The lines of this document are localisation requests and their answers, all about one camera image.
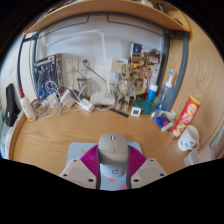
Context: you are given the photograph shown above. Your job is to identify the beige robot figure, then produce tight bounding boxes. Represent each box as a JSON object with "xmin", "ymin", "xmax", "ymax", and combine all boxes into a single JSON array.
[{"xmin": 114, "ymin": 63, "xmax": 141, "ymax": 113}]

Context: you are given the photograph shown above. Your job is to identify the blue robot model kit box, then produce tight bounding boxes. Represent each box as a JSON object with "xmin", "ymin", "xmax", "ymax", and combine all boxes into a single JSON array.
[{"xmin": 33, "ymin": 54, "xmax": 63, "ymax": 101}]

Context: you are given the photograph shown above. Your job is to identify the white desk lamp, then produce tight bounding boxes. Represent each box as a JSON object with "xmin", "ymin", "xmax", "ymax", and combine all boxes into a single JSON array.
[{"xmin": 89, "ymin": 29, "xmax": 116, "ymax": 107}]

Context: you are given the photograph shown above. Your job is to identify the wooden shelf with items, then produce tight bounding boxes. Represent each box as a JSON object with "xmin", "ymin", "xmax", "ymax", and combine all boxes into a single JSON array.
[{"xmin": 23, "ymin": 0, "xmax": 191, "ymax": 34}]

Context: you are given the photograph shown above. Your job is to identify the clear plastic cup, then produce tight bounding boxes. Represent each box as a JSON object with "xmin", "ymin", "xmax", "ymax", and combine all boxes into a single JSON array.
[{"xmin": 184, "ymin": 149, "xmax": 201, "ymax": 167}]

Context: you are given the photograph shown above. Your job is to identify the small blue capped bottle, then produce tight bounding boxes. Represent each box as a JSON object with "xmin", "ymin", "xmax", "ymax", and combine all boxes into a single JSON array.
[{"xmin": 146, "ymin": 83, "xmax": 158, "ymax": 104}]

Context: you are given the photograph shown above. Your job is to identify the white red-capped pump bottle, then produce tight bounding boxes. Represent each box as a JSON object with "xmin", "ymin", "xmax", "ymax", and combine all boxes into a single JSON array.
[{"xmin": 18, "ymin": 87, "xmax": 37, "ymax": 122}]

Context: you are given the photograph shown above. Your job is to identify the black backpack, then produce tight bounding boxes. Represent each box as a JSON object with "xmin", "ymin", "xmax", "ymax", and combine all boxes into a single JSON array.
[{"xmin": 4, "ymin": 83, "xmax": 21, "ymax": 128}]

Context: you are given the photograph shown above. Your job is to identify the grey computer mouse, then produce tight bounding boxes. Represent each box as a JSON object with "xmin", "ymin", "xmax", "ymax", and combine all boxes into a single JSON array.
[{"xmin": 97, "ymin": 132, "xmax": 130, "ymax": 179}]

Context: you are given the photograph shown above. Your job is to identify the colourful picture box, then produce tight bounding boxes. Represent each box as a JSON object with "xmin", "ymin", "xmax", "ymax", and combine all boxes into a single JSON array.
[{"xmin": 129, "ymin": 42, "xmax": 161, "ymax": 96}]

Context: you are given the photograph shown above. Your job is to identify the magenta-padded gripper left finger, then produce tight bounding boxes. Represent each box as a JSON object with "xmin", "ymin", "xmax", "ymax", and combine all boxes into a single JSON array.
[{"xmin": 59, "ymin": 143, "xmax": 103, "ymax": 190}]

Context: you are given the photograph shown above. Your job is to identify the grey metal frame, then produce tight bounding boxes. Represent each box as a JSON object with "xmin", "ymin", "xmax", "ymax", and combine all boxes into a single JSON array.
[{"xmin": 16, "ymin": 13, "xmax": 190, "ymax": 103}]

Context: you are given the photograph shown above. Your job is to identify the small white charger block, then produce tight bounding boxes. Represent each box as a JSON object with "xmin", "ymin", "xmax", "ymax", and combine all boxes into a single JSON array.
[{"xmin": 46, "ymin": 93, "xmax": 60, "ymax": 108}]

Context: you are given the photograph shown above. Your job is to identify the blue snack packet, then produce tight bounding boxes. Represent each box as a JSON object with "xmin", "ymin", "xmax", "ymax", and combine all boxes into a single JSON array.
[{"xmin": 153, "ymin": 111, "xmax": 175, "ymax": 132}]

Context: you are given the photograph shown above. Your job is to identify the white mug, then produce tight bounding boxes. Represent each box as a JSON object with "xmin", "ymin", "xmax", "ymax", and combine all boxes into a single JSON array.
[{"xmin": 177, "ymin": 124, "xmax": 201, "ymax": 152}]

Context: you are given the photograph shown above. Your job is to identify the blue spray bottle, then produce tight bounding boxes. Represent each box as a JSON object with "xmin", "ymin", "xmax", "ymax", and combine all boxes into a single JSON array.
[{"xmin": 155, "ymin": 69, "xmax": 175, "ymax": 113}]

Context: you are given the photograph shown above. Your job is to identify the white power strip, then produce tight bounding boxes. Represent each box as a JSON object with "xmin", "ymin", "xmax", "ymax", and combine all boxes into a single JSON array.
[{"xmin": 78, "ymin": 98, "xmax": 95, "ymax": 113}]

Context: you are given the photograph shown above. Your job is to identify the teal round disc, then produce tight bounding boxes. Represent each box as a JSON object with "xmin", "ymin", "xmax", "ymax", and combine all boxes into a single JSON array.
[{"xmin": 134, "ymin": 98, "xmax": 156, "ymax": 115}]

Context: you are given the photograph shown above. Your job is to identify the white wall socket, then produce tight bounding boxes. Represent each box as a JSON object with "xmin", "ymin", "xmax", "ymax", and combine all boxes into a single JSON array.
[
  {"xmin": 63, "ymin": 58, "xmax": 78, "ymax": 74},
  {"xmin": 79, "ymin": 57, "xmax": 95, "ymax": 71}
]

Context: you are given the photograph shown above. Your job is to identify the large white charger block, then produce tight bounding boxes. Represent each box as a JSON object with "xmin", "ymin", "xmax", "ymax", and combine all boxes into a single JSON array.
[{"xmin": 59, "ymin": 89, "xmax": 76, "ymax": 108}]

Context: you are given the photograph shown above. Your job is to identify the red chips can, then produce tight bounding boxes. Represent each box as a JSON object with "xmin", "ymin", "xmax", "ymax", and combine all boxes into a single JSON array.
[{"xmin": 169, "ymin": 94, "xmax": 202, "ymax": 139}]

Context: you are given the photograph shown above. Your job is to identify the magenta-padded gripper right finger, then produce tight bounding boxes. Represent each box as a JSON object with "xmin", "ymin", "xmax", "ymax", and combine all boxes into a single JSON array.
[{"xmin": 125, "ymin": 143, "xmax": 168, "ymax": 190}]

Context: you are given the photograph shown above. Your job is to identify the clear glass jar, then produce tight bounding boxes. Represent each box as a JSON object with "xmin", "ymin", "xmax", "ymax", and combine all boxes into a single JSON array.
[{"xmin": 77, "ymin": 77, "xmax": 92, "ymax": 98}]

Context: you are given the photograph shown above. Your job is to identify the small white square frame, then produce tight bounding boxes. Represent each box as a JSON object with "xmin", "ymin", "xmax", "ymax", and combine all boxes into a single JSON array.
[{"xmin": 130, "ymin": 106, "xmax": 141, "ymax": 117}]

